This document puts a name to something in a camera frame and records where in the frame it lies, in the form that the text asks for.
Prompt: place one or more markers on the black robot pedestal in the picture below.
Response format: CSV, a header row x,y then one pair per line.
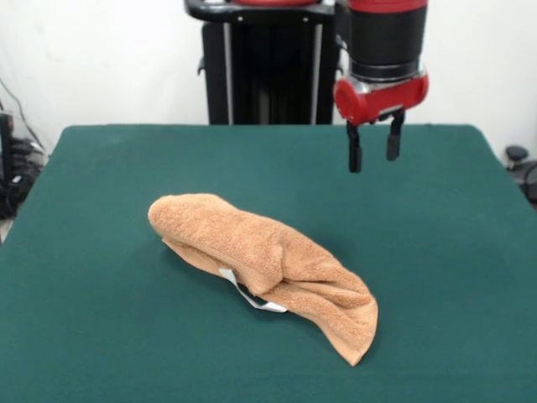
x,y
272,84

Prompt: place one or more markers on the dark green table cloth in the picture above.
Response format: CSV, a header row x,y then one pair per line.
x,y
105,294

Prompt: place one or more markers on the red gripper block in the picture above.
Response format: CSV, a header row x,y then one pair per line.
x,y
377,103

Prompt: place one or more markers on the orange terry towel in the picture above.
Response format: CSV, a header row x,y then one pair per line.
x,y
235,235

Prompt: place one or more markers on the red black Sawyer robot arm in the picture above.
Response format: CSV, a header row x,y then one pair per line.
x,y
386,33

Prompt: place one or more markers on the grey office chair base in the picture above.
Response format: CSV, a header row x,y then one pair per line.
x,y
517,153

